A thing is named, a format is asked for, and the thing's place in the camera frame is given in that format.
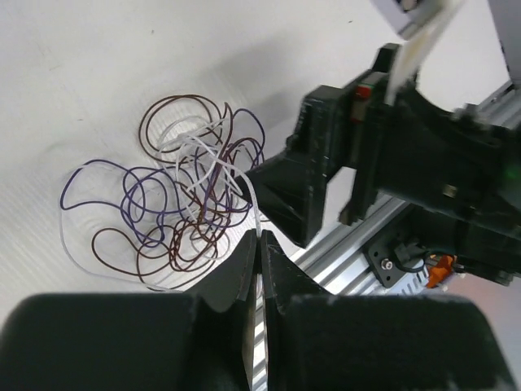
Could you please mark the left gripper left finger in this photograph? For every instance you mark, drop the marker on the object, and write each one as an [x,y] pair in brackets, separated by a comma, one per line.
[201,339]

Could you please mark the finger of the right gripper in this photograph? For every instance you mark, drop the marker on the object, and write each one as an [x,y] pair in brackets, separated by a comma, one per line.
[291,186]

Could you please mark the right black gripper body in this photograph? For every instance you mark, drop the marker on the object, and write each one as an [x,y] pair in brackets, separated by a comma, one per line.
[463,164]

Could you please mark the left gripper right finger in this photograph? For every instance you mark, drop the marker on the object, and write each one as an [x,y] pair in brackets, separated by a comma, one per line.
[316,340]

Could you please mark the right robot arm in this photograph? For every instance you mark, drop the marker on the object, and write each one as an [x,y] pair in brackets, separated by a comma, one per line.
[490,251]

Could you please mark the aluminium mounting rail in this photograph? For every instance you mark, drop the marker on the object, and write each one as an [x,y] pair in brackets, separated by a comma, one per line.
[342,261]

